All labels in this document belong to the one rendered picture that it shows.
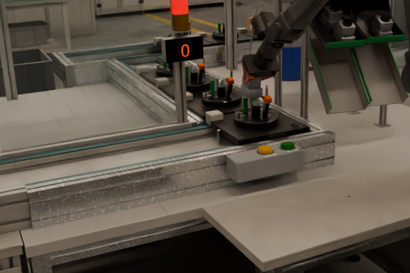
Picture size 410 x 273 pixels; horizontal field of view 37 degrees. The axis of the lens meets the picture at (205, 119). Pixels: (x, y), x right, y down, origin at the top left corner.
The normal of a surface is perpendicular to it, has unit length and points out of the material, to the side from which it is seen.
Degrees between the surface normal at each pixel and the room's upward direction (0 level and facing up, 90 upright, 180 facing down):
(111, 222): 0
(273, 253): 0
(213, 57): 90
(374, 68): 45
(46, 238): 0
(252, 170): 90
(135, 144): 90
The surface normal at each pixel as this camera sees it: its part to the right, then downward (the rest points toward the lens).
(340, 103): 0.14, -0.46
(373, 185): -0.04, -0.95
